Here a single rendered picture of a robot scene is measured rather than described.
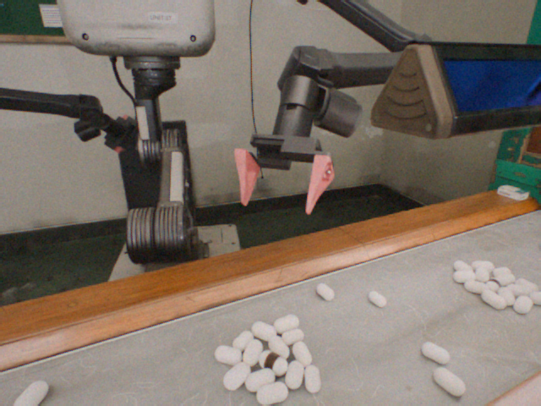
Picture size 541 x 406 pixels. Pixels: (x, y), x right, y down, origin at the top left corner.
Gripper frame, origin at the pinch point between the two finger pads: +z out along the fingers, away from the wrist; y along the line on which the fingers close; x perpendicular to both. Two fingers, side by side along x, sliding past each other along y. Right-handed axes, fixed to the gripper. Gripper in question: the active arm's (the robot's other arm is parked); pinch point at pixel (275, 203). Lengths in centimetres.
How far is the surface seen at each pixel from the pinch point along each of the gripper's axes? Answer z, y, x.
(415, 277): 3.9, -21.7, -22.0
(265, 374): 21.6, -4.2, 2.4
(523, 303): 5.6, -36.6, -16.8
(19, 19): -96, 177, -55
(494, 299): 5.8, -32.7, -17.0
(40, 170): -30, 187, -103
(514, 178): -33, -48, -58
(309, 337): 17.2, -7.2, -6.0
